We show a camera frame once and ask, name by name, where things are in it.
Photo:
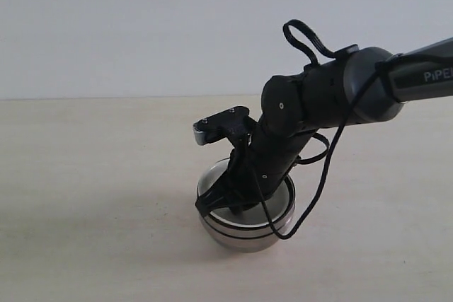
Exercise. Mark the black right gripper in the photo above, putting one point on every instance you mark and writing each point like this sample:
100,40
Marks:
262,164

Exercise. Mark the ribbed stainless steel bowl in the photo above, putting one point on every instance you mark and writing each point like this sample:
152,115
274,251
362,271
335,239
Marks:
280,206

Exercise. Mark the white ceramic floral bowl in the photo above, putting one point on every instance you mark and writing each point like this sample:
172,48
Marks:
251,218

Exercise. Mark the smooth stainless steel bowl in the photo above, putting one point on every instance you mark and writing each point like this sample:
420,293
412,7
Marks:
240,243

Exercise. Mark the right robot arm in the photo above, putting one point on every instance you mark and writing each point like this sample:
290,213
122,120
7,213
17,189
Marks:
365,86

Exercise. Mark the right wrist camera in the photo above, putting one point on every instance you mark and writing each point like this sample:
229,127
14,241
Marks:
233,124

